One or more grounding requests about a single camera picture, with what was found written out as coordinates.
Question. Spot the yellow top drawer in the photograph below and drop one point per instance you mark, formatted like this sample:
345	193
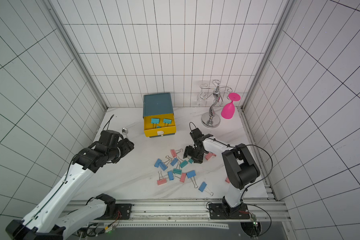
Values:
159	125

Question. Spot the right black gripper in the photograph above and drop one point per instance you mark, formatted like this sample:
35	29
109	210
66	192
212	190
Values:
196	147

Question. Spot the chrome glass rack stand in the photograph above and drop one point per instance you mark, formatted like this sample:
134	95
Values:
211	119

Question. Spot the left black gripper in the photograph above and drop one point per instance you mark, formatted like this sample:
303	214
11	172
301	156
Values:
126	146

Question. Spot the pink clip right pair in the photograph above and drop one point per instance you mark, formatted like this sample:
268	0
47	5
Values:
208	156

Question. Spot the pink clip front left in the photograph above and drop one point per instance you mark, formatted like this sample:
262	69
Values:
161	179

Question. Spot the pink clip lower centre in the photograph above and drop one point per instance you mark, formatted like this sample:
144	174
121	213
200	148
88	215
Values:
183	177

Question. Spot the pink plastic wine glass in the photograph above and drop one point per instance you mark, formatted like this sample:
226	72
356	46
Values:
229	109

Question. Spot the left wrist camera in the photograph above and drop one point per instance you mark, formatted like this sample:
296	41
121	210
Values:
110	138

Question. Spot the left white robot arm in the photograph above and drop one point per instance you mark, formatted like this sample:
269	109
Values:
44	221

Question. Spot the metal spoon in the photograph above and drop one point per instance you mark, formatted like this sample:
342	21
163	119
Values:
125	132

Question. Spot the blue clip lower centre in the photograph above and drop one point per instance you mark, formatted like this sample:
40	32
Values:
171	175

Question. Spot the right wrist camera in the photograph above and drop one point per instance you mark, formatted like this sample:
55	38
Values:
197	135

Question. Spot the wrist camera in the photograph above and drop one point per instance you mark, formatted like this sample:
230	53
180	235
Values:
110	138
197	135

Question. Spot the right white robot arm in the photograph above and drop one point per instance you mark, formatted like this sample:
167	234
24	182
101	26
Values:
241	168

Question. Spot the blue clip front right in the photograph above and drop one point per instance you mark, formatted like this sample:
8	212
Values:
203	188

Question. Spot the blue clip lower right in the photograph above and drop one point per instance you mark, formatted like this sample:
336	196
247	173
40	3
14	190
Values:
191	175

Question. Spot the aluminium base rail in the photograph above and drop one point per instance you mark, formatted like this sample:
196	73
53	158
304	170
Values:
194	213

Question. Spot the clear wine glass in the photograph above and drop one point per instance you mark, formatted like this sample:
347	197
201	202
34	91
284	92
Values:
203	94

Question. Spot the teal drawer cabinet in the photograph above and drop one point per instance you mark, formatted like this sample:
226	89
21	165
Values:
157	104

